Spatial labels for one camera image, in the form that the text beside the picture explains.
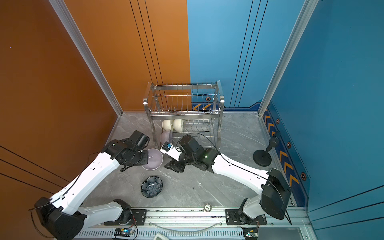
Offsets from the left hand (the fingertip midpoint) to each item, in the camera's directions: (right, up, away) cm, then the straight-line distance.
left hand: (145, 157), depth 77 cm
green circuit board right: (+52, -35, -7) cm, 63 cm away
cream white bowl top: (+7, +17, +20) cm, 27 cm away
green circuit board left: (-8, -34, -7) cm, 36 cm away
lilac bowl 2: (+5, -1, +1) cm, 5 cm away
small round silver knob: (+32, -23, -6) cm, 40 cm away
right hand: (+13, 0, -5) cm, 14 cm away
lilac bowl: (+8, +11, +12) cm, 18 cm away
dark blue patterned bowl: (+1, -18, +5) cm, 18 cm away
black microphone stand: (+68, -4, +15) cm, 70 cm away
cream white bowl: (+14, +17, +20) cm, 30 cm away
